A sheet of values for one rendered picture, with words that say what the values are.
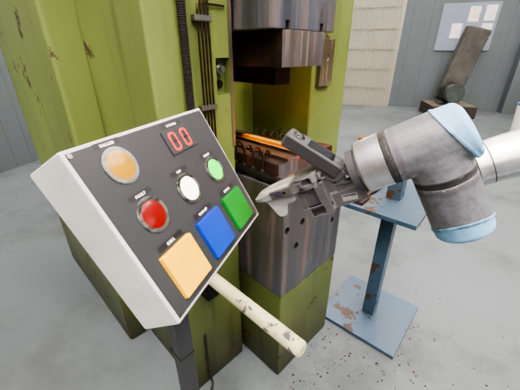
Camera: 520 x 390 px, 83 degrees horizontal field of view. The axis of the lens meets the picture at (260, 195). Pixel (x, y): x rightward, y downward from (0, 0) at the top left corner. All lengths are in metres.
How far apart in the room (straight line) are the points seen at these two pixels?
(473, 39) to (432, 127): 7.96
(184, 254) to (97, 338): 1.40
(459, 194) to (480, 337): 1.53
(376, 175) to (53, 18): 1.04
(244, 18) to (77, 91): 0.62
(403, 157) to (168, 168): 0.38
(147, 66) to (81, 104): 0.45
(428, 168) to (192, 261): 0.39
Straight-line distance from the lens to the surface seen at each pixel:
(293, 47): 0.93
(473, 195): 0.54
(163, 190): 0.50
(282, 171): 0.98
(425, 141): 0.49
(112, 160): 0.46
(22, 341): 2.04
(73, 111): 1.21
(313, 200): 0.55
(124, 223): 0.44
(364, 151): 0.50
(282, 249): 1.04
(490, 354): 1.96
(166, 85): 0.83
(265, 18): 0.87
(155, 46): 0.82
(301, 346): 0.85
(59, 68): 1.20
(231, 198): 0.62
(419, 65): 8.85
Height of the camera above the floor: 1.31
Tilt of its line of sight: 26 degrees down
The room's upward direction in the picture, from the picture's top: straight up
